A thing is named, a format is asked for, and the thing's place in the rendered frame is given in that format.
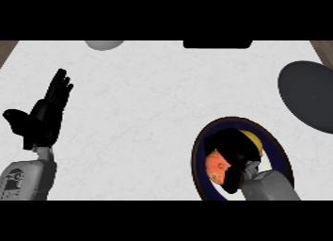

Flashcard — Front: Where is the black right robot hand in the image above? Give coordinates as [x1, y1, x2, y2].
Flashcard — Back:
[204, 127, 261, 195]

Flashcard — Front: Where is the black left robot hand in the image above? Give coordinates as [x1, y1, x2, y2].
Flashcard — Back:
[1, 68, 75, 151]

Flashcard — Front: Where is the orange squash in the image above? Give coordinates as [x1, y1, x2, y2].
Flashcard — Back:
[204, 150, 232, 186]

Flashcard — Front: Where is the dark blue rimmed plate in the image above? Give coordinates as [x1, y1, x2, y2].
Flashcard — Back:
[190, 116, 296, 201]

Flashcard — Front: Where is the yellow fruit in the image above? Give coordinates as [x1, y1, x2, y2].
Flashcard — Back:
[240, 129, 267, 158]

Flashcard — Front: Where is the grey rounded object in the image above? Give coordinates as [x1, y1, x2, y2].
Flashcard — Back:
[83, 40, 127, 52]

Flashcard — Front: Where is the black appliance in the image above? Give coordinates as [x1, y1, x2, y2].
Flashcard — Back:
[181, 40, 254, 50]

